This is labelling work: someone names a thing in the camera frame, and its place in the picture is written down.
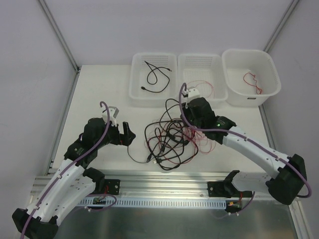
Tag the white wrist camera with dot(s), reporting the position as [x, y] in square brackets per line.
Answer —
[191, 93]
[110, 115]

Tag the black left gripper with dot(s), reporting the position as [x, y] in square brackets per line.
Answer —
[121, 136]

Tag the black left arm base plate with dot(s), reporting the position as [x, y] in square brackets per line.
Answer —
[108, 186]

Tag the white perforated middle basket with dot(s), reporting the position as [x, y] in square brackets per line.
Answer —
[204, 72]

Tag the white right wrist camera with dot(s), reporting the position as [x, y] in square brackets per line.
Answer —
[191, 93]

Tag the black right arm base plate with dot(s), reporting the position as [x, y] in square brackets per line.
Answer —
[222, 189]

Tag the aluminium corner post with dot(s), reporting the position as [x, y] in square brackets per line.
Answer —
[53, 24]
[281, 25]

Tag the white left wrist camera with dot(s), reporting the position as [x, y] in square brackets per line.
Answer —
[110, 115]

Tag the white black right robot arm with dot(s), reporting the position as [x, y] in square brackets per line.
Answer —
[284, 176]

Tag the left aluminium corner post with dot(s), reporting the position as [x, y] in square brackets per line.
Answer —
[53, 24]

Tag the aluminium rail frame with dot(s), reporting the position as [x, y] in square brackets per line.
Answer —
[111, 83]

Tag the right aluminium corner post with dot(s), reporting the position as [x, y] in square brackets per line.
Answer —
[281, 25]

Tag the white perforated left basket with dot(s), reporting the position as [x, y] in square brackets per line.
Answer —
[153, 79]

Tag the white perforated basket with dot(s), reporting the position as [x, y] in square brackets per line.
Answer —
[204, 72]
[153, 79]

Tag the white deep right basket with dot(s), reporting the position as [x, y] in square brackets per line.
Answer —
[251, 77]

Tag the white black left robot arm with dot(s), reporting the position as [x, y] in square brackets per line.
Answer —
[72, 182]

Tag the white slotted cable duct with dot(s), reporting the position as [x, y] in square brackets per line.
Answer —
[154, 203]

